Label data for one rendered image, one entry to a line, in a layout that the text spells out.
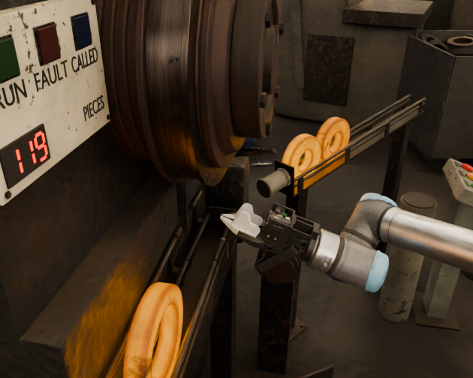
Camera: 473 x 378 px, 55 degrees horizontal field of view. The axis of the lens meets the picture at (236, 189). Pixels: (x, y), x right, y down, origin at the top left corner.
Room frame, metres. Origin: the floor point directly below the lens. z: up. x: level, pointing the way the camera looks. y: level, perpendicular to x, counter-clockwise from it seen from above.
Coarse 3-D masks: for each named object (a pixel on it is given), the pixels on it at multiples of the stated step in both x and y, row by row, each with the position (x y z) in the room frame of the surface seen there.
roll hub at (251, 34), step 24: (240, 0) 0.75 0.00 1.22; (264, 0) 0.74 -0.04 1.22; (240, 24) 0.72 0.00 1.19; (264, 24) 0.73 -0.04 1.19; (240, 48) 0.70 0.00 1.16; (264, 48) 0.78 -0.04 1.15; (240, 72) 0.70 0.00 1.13; (264, 72) 0.77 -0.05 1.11; (240, 96) 0.70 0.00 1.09; (240, 120) 0.72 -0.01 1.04; (264, 120) 0.77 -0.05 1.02
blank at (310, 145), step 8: (296, 136) 1.29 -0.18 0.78; (304, 136) 1.28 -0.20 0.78; (312, 136) 1.29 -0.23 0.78; (296, 144) 1.25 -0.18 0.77; (304, 144) 1.27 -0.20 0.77; (312, 144) 1.29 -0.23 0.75; (320, 144) 1.32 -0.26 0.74; (288, 152) 1.24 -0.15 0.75; (296, 152) 1.24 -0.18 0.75; (312, 152) 1.30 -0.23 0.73; (320, 152) 1.33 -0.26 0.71; (288, 160) 1.23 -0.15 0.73; (296, 160) 1.24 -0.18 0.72; (304, 160) 1.31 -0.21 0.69; (312, 160) 1.30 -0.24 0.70; (296, 168) 1.24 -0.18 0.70; (304, 168) 1.29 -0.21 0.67; (296, 176) 1.25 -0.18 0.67; (304, 176) 1.28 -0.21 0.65
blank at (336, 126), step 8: (328, 120) 1.39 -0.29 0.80; (336, 120) 1.38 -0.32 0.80; (344, 120) 1.40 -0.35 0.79; (320, 128) 1.37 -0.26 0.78; (328, 128) 1.35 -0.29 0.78; (336, 128) 1.38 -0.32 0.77; (344, 128) 1.41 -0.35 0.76; (320, 136) 1.35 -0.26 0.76; (328, 136) 1.35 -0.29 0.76; (336, 136) 1.42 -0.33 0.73; (344, 136) 1.41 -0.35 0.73; (328, 144) 1.35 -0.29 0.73; (336, 144) 1.41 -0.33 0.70; (344, 144) 1.42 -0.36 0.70; (328, 152) 1.36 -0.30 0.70; (320, 160) 1.36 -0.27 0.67
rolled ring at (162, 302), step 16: (160, 288) 0.55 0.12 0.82; (176, 288) 0.59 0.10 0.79; (144, 304) 0.51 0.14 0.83; (160, 304) 0.52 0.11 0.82; (176, 304) 0.58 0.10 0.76; (144, 320) 0.49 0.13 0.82; (160, 320) 0.51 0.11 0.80; (176, 320) 0.58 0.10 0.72; (128, 336) 0.47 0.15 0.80; (144, 336) 0.47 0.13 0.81; (160, 336) 0.58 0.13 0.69; (176, 336) 0.57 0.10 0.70; (128, 352) 0.46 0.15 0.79; (144, 352) 0.45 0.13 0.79; (160, 352) 0.55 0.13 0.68; (176, 352) 0.57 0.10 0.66; (128, 368) 0.45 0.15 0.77; (144, 368) 0.44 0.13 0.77; (160, 368) 0.53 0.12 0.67
